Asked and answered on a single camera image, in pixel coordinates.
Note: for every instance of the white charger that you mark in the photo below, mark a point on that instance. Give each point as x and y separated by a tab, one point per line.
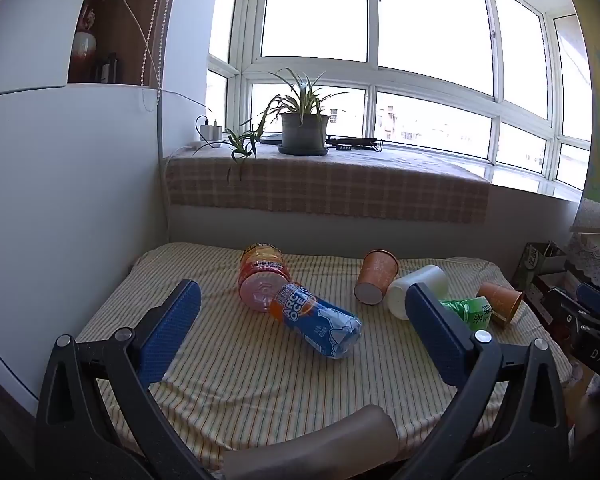
211	130

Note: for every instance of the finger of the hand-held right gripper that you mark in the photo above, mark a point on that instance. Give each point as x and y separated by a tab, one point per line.
597	299

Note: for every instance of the dark bottle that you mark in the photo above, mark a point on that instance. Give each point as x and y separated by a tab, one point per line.
109	67

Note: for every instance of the orange drink bottle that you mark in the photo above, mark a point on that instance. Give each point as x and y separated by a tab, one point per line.
260	275

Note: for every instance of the white lace cloth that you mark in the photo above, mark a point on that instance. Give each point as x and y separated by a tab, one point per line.
595	257

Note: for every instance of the blue label drink bottle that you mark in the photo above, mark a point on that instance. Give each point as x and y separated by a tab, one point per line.
320	322

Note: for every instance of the white cup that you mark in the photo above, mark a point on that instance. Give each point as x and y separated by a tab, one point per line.
425	280

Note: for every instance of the potted spider plant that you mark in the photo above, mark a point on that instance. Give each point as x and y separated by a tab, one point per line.
304	132

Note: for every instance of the black flat device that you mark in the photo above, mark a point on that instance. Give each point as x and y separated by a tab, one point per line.
355	143

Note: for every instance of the red white vase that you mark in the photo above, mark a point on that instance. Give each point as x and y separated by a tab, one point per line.
84	55

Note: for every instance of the checked cloth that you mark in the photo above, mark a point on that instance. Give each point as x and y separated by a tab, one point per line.
330	187

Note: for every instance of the orange paper cup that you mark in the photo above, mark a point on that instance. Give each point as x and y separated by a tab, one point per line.
376	275
500	302

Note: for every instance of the brown rounded bar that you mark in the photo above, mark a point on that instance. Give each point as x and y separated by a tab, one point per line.
310	442

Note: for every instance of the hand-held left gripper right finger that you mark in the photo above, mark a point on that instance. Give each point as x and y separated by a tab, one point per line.
437	337

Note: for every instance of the green cardboard box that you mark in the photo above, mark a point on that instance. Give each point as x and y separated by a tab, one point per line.
535	260

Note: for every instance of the striped bed sheet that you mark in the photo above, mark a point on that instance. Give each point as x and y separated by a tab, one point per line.
260	385

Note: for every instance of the white window frame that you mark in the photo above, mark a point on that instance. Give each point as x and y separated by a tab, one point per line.
372	77

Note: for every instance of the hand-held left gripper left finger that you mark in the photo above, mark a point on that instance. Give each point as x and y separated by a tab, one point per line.
172	330

